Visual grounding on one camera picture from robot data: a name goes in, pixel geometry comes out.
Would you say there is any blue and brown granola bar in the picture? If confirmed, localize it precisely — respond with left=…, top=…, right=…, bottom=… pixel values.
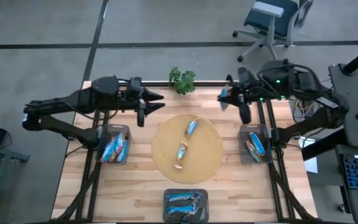
left=109, top=132, right=127, bottom=163
left=173, top=141, right=189, bottom=170

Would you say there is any blue grey office chair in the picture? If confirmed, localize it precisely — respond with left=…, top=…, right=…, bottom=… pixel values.
left=232, top=0, right=315, bottom=70

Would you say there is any black diagonal beam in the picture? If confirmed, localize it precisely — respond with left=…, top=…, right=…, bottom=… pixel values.
left=301, top=129, right=347, bottom=162

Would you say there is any white paper sheet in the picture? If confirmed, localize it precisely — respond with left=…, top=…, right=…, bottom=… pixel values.
left=298, top=136, right=319, bottom=174

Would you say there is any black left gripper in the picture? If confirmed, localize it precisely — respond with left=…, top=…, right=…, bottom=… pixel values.
left=121, top=88, right=167, bottom=128

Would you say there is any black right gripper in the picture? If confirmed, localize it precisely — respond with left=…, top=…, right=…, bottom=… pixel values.
left=217, top=83, right=261, bottom=126

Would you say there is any potted green plant white pot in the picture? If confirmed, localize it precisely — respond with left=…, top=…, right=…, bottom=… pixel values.
left=168, top=67, right=197, bottom=96

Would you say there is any clear plastic bin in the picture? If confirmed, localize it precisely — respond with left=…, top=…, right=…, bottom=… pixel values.
left=162, top=189, right=210, bottom=223
left=237, top=123, right=274, bottom=165
left=99, top=123, right=132, bottom=166

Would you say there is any yellow floor cable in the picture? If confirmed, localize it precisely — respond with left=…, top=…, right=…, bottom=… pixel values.
left=293, top=98, right=312, bottom=114

